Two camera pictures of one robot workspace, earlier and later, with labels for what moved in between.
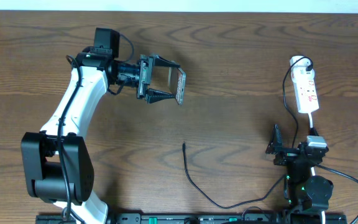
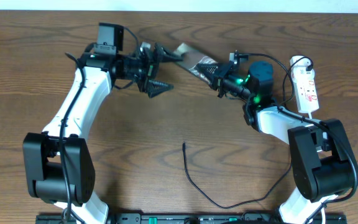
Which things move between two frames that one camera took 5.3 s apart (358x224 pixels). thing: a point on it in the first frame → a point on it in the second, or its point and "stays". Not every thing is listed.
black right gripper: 286,155 → 218,75
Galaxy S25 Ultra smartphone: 177,84 → 191,58
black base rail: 205,218 stays
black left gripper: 151,94 → 151,66
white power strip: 304,84 stays
